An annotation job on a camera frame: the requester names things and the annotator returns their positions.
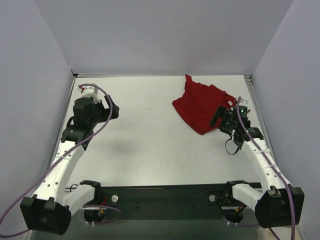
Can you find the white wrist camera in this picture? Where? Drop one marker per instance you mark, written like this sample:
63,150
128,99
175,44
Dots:
89,91
241,102

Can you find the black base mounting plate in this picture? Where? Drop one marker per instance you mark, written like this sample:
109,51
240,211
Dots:
165,202

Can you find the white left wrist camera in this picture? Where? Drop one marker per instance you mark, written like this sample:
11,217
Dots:
89,91

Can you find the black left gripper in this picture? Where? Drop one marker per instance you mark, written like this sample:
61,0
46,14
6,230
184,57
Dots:
104,111

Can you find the red t-shirt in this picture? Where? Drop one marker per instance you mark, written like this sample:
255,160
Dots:
199,103

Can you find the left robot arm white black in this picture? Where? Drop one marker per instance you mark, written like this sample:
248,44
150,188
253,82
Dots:
49,209

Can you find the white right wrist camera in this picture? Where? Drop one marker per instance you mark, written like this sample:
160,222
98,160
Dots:
241,102

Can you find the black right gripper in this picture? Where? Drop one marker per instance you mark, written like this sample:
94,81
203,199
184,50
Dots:
223,118

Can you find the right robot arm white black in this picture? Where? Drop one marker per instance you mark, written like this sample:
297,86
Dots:
279,203

